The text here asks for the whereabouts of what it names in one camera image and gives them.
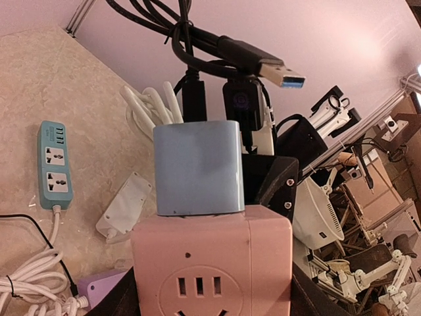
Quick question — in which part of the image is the light blue usb charger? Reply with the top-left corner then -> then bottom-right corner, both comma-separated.
153,120 -> 245,217

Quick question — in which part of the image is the black thin cable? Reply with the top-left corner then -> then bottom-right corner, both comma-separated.
0,213 -> 80,297

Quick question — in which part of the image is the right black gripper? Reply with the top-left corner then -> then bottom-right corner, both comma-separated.
242,114 -> 328,220

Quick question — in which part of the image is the white power strip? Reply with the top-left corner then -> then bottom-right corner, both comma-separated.
95,172 -> 152,240

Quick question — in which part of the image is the black cable far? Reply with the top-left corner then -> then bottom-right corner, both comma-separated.
105,0 -> 309,124

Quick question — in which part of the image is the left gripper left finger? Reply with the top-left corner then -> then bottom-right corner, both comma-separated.
86,269 -> 140,316

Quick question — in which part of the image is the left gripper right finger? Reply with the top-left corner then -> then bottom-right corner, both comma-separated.
290,263 -> 349,316

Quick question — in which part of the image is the right aluminium frame post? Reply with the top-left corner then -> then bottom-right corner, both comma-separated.
65,0 -> 96,38

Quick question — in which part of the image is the purple power strip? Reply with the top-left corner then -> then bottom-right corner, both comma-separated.
77,269 -> 126,311

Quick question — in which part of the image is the white plastic basket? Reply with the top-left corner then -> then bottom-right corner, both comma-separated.
293,178 -> 344,250

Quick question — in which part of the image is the teal socket cube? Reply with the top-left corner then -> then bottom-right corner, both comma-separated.
37,120 -> 74,210

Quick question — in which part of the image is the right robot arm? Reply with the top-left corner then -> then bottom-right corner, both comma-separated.
242,86 -> 360,221

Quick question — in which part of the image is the white coiled power cable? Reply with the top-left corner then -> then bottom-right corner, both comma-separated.
0,203 -> 72,305

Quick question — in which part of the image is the pink cube socket adapter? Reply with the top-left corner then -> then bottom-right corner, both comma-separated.
131,205 -> 293,315

